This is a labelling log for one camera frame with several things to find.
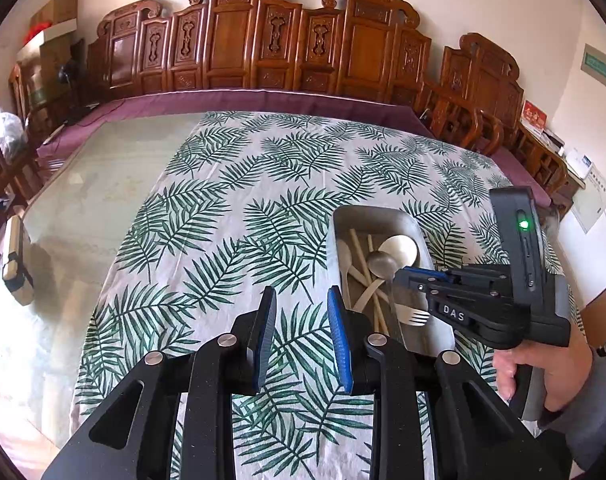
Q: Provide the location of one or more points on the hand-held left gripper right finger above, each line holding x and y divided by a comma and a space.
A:
340, 347

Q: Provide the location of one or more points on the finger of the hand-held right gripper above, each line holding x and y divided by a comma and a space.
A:
423, 275
463, 295

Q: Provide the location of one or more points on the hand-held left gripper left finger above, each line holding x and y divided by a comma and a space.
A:
263, 342

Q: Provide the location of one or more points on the rectangular metal tray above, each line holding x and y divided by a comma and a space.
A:
418, 230

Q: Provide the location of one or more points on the beige spoon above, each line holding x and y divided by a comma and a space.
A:
344, 257

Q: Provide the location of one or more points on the person's right forearm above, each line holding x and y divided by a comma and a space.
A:
600, 400

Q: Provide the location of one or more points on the person's right hand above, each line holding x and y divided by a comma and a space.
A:
565, 375

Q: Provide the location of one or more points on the green leaf print tablecloth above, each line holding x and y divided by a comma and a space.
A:
208, 235

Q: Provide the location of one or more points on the square purple armchair cushion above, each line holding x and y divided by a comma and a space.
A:
525, 172

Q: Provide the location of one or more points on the wooden side table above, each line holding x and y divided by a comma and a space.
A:
548, 160

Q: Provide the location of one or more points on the white desk phone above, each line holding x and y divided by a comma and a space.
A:
580, 162

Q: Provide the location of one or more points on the red desk calendar card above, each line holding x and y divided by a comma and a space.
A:
534, 114

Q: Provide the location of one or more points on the carved wooden armchair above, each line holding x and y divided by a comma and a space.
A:
483, 85

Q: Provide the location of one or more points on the long purple sofa cushion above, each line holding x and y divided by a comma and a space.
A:
183, 102

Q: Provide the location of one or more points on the carved wooden sofa bench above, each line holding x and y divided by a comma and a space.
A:
233, 45

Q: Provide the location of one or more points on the carved wooden dining chair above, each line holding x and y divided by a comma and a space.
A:
8, 170

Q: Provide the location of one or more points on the black standing fan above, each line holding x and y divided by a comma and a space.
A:
69, 75

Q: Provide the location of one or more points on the clear plastic bag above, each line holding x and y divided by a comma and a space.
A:
5, 122

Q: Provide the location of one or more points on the flat white box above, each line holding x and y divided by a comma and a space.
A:
48, 40

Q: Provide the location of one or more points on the open brown cardboard box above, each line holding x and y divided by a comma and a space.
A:
58, 7

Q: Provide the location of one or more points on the white wall distribution box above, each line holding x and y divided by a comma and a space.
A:
594, 200

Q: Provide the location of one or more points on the grey wall panel green label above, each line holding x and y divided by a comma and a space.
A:
603, 70

